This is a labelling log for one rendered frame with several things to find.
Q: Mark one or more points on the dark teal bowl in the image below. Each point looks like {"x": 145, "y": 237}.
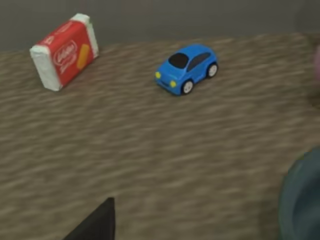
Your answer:
{"x": 301, "y": 200}

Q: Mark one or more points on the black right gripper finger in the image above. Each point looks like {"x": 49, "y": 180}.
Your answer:
{"x": 100, "y": 222}

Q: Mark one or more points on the red and white biscuit packet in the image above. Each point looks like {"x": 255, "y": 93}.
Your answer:
{"x": 65, "y": 52}

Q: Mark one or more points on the blue toy car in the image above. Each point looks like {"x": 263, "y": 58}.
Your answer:
{"x": 187, "y": 68}

